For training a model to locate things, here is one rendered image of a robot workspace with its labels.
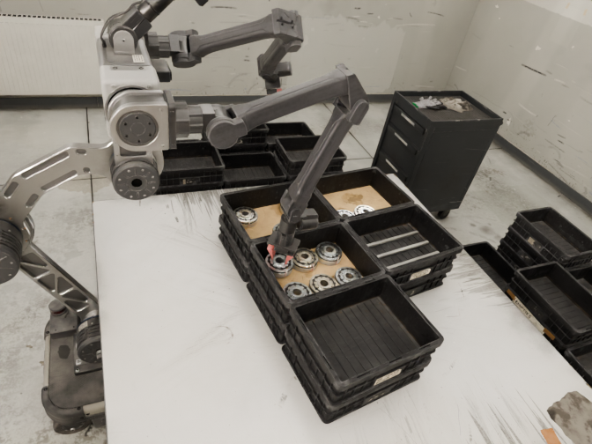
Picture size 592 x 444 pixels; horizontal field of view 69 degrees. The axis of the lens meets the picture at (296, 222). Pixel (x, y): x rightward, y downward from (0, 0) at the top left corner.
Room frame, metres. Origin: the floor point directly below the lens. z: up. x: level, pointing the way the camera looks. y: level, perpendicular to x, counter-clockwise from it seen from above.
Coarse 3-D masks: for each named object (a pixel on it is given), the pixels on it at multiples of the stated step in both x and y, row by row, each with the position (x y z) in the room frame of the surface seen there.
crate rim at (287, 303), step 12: (324, 228) 1.29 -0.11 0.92; (348, 228) 1.31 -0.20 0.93; (264, 240) 1.15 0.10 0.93; (252, 252) 1.10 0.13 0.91; (264, 264) 1.03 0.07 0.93; (372, 276) 1.08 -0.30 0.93; (276, 288) 0.95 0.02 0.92; (336, 288) 0.99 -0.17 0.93; (288, 300) 0.90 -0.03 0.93; (300, 300) 0.91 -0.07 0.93
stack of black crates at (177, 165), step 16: (176, 144) 2.21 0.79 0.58; (192, 144) 2.25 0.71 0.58; (208, 144) 2.30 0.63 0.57; (176, 160) 2.18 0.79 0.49; (192, 160) 2.22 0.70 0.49; (208, 160) 2.25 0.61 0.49; (160, 176) 1.91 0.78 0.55; (176, 176) 1.95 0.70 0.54; (192, 176) 1.99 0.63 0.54; (208, 176) 2.03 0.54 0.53; (160, 192) 1.90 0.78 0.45; (176, 192) 1.95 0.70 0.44
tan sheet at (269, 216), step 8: (256, 208) 1.45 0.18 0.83; (264, 208) 1.46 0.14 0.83; (272, 208) 1.47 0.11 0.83; (264, 216) 1.41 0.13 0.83; (272, 216) 1.42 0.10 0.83; (280, 216) 1.43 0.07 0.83; (256, 224) 1.35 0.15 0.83; (264, 224) 1.36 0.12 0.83; (272, 224) 1.37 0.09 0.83; (248, 232) 1.29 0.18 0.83; (256, 232) 1.30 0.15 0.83; (264, 232) 1.31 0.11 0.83
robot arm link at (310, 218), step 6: (282, 210) 1.13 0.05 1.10; (294, 210) 1.07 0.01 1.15; (300, 210) 1.08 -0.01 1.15; (306, 210) 1.15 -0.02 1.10; (312, 210) 1.16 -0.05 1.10; (294, 216) 1.07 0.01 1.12; (300, 216) 1.11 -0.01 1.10; (306, 216) 1.11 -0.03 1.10; (312, 216) 1.13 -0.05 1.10; (318, 216) 1.14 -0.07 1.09; (294, 222) 1.08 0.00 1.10; (306, 222) 1.12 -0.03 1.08; (312, 222) 1.12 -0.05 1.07; (300, 228) 1.11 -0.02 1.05; (306, 228) 1.11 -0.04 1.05; (312, 228) 1.13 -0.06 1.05
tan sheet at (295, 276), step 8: (312, 248) 1.27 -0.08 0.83; (344, 256) 1.26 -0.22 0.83; (320, 264) 1.19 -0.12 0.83; (344, 264) 1.22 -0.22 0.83; (352, 264) 1.23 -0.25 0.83; (296, 272) 1.12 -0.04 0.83; (312, 272) 1.14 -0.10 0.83; (320, 272) 1.15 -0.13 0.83; (328, 272) 1.16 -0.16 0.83; (280, 280) 1.07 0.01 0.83; (288, 280) 1.08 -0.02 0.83; (296, 280) 1.08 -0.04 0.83; (304, 280) 1.09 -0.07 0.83
